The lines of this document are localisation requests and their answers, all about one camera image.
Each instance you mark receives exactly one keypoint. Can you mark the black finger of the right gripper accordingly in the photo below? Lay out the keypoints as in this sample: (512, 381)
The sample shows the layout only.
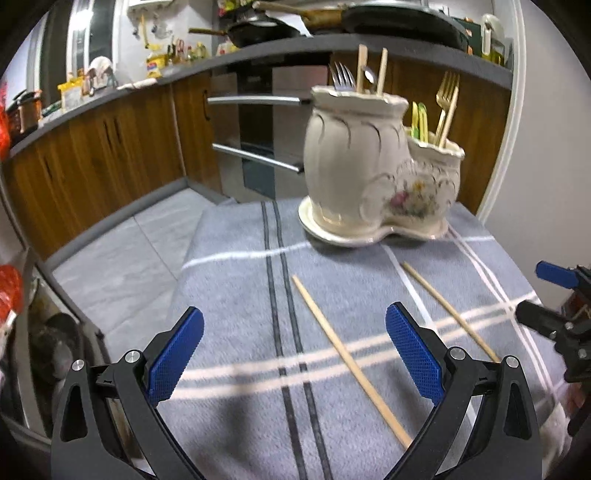
(536, 317)

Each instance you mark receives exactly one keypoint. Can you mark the brown pan wooden handle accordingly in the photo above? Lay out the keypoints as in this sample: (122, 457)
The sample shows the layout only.
(317, 21)

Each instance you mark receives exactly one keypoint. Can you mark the black wok wooden handle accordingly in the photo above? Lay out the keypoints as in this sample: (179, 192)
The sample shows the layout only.
(247, 33)

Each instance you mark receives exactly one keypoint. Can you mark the cream ceramic double utensil holder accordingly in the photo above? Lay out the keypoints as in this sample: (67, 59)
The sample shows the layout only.
(368, 178)

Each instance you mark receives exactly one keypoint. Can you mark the yellow green silicone spatula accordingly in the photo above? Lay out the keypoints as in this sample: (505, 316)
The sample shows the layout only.
(423, 126)

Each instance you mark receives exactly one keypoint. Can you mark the grey striped table cloth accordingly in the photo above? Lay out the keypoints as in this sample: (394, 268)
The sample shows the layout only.
(266, 395)

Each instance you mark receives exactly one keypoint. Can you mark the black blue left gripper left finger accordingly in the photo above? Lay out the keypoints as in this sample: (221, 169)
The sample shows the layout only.
(85, 442)

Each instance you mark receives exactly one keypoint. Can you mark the silver fork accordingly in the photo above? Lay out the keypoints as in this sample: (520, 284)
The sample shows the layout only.
(342, 77)

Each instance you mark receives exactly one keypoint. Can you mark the wooden kitchen cabinets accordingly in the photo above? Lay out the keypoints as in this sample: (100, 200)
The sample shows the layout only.
(94, 166)

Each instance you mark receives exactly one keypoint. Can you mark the white green kettle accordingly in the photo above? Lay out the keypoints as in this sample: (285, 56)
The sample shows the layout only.
(493, 46)

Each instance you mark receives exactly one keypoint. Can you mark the wooden chopstick in holder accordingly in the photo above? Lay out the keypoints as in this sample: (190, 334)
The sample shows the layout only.
(382, 72)

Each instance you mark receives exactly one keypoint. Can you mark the stainless steel built-in oven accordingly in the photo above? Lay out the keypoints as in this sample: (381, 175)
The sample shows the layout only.
(259, 116)

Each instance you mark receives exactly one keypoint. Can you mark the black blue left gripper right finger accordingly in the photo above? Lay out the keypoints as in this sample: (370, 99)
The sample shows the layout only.
(504, 442)

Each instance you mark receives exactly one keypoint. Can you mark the large black lidded pan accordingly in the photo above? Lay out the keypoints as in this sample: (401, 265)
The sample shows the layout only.
(405, 20)

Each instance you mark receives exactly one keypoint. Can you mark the yellow food package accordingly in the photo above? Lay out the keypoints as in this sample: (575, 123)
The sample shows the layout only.
(71, 93)

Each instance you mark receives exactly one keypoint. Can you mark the gold fork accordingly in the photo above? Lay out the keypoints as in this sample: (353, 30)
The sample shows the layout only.
(449, 85)

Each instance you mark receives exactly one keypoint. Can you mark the silver spoon flower handle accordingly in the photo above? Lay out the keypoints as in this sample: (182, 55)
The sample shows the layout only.
(370, 76)

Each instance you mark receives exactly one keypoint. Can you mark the grey kitchen countertop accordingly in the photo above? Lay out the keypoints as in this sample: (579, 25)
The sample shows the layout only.
(399, 48)

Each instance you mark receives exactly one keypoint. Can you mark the yellow spatula in holder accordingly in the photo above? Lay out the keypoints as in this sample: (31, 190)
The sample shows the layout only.
(415, 124)

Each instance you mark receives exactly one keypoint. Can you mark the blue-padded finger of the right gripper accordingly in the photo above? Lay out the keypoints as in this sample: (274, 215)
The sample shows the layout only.
(557, 275)

